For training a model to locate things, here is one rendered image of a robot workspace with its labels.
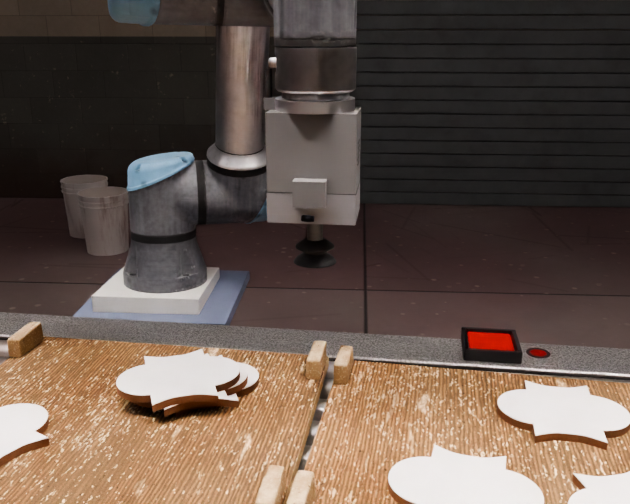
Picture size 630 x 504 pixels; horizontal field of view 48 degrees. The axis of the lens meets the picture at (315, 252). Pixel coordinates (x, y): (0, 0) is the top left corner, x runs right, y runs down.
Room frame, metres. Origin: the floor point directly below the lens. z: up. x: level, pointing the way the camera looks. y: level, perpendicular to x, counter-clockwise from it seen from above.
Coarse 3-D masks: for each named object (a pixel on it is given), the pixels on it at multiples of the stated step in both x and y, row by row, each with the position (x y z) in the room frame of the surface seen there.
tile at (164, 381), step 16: (192, 352) 0.78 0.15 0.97; (144, 368) 0.74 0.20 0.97; (160, 368) 0.74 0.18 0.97; (176, 368) 0.74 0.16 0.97; (192, 368) 0.74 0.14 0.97; (208, 368) 0.74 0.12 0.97; (224, 368) 0.74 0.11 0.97; (128, 384) 0.70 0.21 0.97; (144, 384) 0.70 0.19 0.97; (160, 384) 0.70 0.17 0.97; (176, 384) 0.70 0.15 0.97; (192, 384) 0.70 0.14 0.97; (208, 384) 0.70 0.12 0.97; (224, 384) 0.71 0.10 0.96; (128, 400) 0.68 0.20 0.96; (144, 400) 0.68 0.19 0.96; (160, 400) 0.67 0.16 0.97; (176, 400) 0.67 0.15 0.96; (192, 400) 0.68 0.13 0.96; (208, 400) 0.68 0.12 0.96
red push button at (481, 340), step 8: (472, 336) 0.91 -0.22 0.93; (480, 336) 0.91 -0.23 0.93; (488, 336) 0.91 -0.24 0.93; (496, 336) 0.91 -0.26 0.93; (504, 336) 0.91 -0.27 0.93; (472, 344) 0.88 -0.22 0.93; (480, 344) 0.88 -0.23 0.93; (488, 344) 0.88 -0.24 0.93; (496, 344) 0.88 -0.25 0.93; (504, 344) 0.88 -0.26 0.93; (512, 344) 0.88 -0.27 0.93
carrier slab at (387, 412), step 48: (384, 384) 0.76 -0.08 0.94; (432, 384) 0.76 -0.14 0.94; (480, 384) 0.76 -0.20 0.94; (576, 384) 0.76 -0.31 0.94; (624, 384) 0.76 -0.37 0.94; (336, 432) 0.65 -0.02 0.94; (384, 432) 0.65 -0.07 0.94; (432, 432) 0.65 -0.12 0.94; (480, 432) 0.65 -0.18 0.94; (528, 432) 0.65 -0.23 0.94; (336, 480) 0.57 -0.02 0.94; (384, 480) 0.57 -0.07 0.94
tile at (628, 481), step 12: (576, 480) 0.56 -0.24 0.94; (588, 480) 0.56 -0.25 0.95; (600, 480) 0.56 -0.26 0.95; (612, 480) 0.56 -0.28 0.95; (624, 480) 0.56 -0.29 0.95; (576, 492) 0.54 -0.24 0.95; (588, 492) 0.54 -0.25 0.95; (600, 492) 0.54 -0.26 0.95; (612, 492) 0.54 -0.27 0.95; (624, 492) 0.54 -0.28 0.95
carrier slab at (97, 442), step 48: (0, 384) 0.76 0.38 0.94; (48, 384) 0.76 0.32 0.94; (96, 384) 0.76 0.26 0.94; (288, 384) 0.76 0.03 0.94; (48, 432) 0.65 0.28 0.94; (96, 432) 0.65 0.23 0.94; (144, 432) 0.65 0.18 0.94; (192, 432) 0.65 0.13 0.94; (240, 432) 0.65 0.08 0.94; (288, 432) 0.65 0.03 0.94; (0, 480) 0.57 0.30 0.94; (48, 480) 0.57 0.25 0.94; (96, 480) 0.57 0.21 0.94; (144, 480) 0.57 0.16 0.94; (192, 480) 0.57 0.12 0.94; (240, 480) 0.57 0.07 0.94; (288, 480) 0.57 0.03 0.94
